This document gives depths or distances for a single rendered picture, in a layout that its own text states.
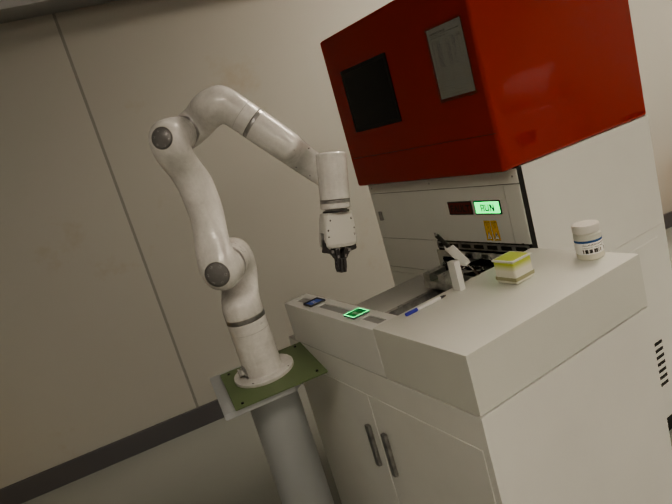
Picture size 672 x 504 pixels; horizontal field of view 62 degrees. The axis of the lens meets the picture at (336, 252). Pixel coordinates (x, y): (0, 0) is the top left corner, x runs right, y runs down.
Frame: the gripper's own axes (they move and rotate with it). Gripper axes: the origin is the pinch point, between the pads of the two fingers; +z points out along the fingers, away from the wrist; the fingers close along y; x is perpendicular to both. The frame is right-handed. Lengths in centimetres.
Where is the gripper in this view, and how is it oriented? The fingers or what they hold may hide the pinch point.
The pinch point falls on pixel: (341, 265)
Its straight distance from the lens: 159.2
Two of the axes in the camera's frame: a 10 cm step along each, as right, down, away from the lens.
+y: -8.6, 1.4, -4.9
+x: 5.0, 0.5, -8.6
